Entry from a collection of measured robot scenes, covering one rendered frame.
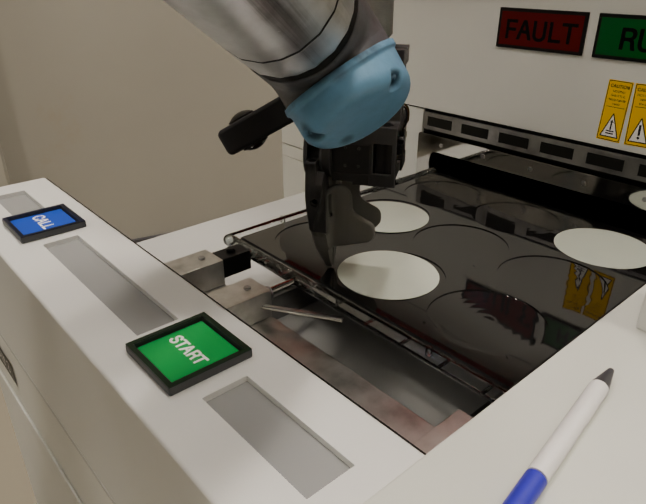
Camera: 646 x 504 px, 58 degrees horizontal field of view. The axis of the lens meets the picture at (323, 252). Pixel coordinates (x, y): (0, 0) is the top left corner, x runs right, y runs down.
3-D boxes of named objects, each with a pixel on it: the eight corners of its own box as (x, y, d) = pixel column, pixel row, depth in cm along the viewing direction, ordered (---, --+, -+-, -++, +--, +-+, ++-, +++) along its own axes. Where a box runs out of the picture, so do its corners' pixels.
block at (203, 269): (208, 272, 62) (205, 247, 61) (225, 284, 60) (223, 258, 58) (137, 298, 57) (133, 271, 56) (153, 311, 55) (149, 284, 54)
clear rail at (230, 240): (231, 241, 67) (230, 230, 66) (525, 412, 41) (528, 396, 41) (221, 245, 66) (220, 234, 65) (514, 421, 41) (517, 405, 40)
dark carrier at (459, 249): (435, 175, 86) (435, 171, 86) (688, 254, 63) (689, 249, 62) (240, 241, 65) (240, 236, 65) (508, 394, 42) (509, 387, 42)
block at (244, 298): (251, 301, 57) (249, 274, 55) (272, 316, 54) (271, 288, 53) (177, 332, 52) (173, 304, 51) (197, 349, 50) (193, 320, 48)
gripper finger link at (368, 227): (370, 284, 55) (374, 192, 51) (310, 277, 56) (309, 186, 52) (376, 269, 58) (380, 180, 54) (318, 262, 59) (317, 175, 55)
